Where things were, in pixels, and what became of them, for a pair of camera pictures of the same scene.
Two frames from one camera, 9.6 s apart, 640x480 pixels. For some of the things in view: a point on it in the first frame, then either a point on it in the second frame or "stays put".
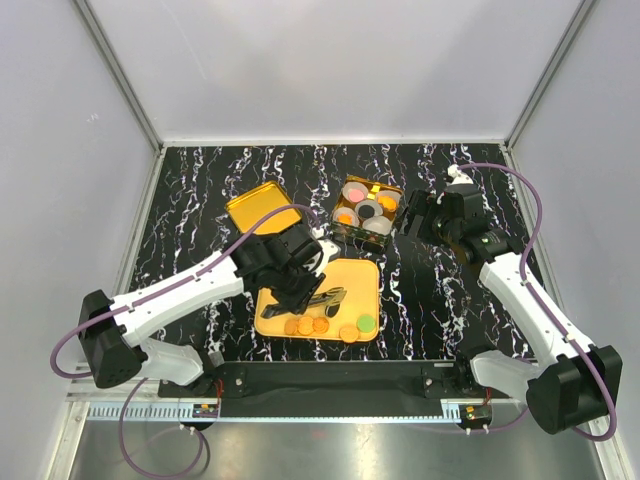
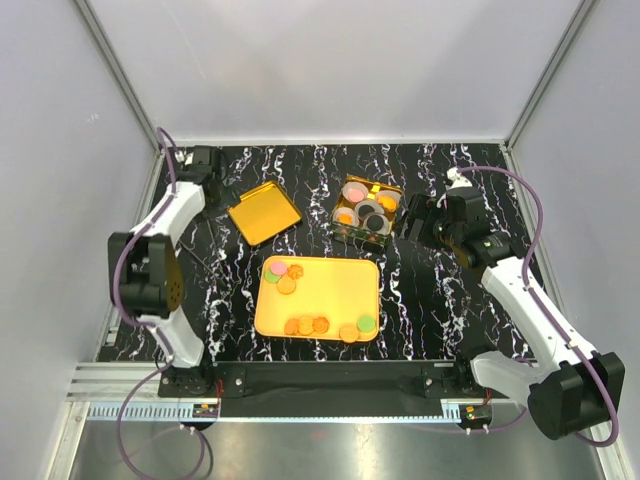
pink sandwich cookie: (356, 195) stays put
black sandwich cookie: (366, 211) stays put
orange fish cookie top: (388, 202) stays put
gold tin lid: (250, 208) stays put
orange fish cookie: (345, 218) stays put
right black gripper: (424, 204) stays put
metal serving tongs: (332, 298) to (218, 270)
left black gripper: (299, 302) to (221, 204)
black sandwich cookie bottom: (331, 310) to (375, 222)
